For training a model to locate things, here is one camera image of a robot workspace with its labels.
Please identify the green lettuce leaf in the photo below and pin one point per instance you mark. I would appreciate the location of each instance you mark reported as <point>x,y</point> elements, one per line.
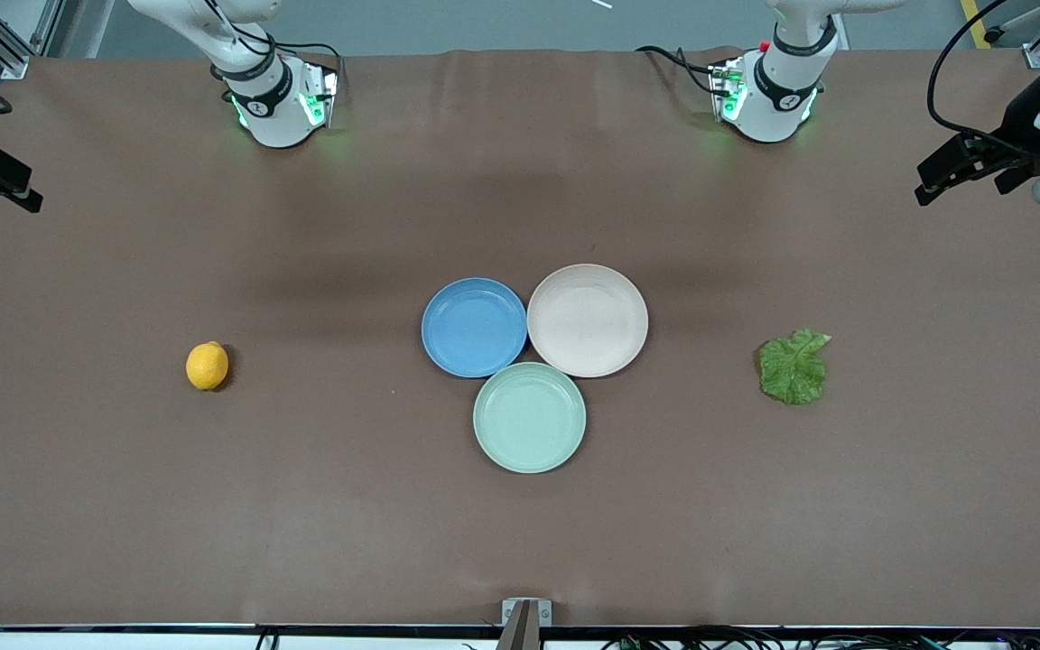
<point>793,370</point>

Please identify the yellow lemon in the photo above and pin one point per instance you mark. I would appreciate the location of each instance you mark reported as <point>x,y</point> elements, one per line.
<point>207,366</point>

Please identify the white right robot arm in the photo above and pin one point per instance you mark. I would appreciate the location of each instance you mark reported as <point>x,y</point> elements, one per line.
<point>272,117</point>

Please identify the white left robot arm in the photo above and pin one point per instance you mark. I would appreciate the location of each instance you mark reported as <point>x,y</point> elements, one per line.
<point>777,104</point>

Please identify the yellow floor tape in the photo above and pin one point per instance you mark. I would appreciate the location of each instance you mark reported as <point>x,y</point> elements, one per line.
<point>972,23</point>

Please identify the brown table cover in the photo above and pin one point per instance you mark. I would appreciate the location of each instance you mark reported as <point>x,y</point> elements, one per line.
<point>213,496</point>

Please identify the beige round plate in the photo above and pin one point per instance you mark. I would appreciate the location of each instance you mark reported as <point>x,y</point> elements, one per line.
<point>588,320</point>

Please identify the mint green round plate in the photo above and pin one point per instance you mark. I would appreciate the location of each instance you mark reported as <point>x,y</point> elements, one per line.
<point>529,418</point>

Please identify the blue round plate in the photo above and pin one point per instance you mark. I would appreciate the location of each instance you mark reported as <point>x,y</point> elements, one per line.
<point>473,327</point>

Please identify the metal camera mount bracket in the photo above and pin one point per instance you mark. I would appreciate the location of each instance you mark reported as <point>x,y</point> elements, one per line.
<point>525,618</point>

